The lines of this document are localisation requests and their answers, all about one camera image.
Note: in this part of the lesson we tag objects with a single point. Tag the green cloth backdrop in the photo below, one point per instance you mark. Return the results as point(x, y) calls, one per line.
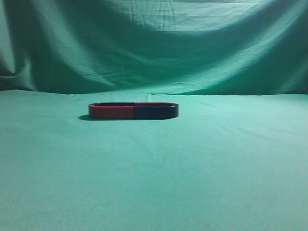
point(236, 157)

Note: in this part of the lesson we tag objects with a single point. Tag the red and blue oval magnet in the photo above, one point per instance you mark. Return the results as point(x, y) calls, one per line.
point(143, 110)

